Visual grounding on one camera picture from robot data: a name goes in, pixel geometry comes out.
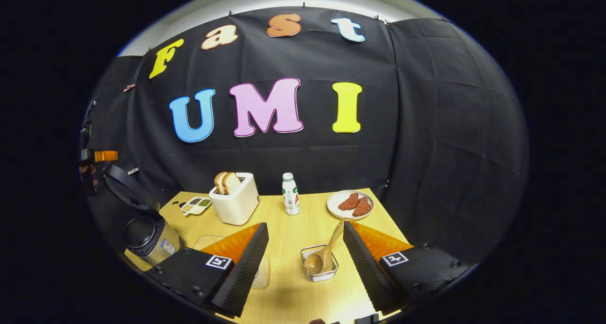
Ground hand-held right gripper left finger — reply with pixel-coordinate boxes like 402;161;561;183
147;222;269;319

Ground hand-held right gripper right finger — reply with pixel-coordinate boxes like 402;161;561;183
343;221;474;315

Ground wooden spoon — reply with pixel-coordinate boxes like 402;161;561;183
304;220;345;275

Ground dark silver rice cooker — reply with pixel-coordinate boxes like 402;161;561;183
103;164;183;267

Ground clear plastic box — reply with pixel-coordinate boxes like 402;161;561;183
192;235;270;289

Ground red meat slice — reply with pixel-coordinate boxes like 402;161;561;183
352;197;373;217
338;193;360;211

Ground white toaster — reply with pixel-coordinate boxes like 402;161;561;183
209;172;260;226

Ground white round plate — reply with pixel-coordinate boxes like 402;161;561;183
327;190;375;220

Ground white divided grain dish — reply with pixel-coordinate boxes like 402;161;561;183
181;197;212;216

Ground white green-label bottle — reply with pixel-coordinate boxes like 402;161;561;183
282;172;301;216

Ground black backdrop cloth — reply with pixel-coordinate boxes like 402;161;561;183
83;7;528;263

